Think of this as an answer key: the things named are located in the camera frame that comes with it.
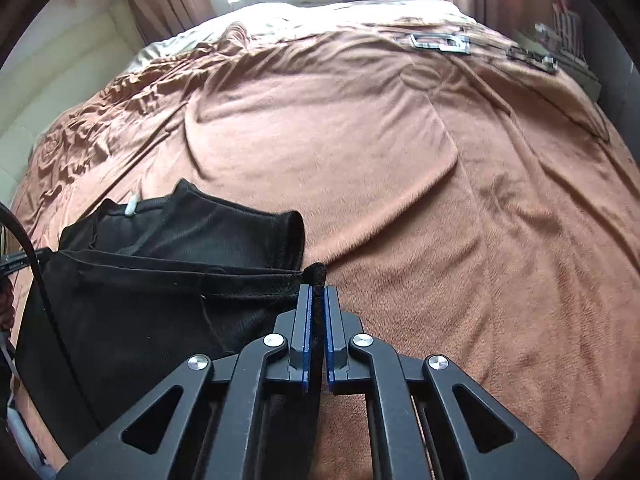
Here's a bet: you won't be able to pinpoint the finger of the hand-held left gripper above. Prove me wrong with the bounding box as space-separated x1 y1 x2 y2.
0 247 53 275

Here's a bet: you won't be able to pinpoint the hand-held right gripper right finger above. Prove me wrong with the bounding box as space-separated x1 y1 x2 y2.
324 286 581 480

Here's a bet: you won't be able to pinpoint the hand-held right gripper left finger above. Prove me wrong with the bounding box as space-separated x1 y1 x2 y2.
55 284 319 480

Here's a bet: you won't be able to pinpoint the black shorts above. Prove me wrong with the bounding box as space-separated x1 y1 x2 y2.
14 178 328 461

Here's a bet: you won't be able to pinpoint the brown fleece blanket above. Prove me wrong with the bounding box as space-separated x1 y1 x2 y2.
10 2 636 480

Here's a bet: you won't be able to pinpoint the cream padded headboard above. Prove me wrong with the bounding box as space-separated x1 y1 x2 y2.
0 0 151 201

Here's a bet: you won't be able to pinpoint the cream bed sheet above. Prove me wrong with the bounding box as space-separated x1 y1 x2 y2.
122 0 466 76

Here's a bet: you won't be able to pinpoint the cluttered bedside table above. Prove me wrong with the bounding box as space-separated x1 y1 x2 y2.
510 0 601 101

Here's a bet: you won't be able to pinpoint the black cable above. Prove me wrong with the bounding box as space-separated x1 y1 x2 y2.
0 202 101 441

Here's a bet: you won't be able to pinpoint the white cable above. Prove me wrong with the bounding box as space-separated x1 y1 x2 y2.
0 330 56 480

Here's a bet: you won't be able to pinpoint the grey metal frame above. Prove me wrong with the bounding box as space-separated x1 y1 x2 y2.
407 32 473 56

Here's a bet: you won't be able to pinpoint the dark metal frame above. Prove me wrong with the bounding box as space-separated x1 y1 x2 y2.
506 45 560 75

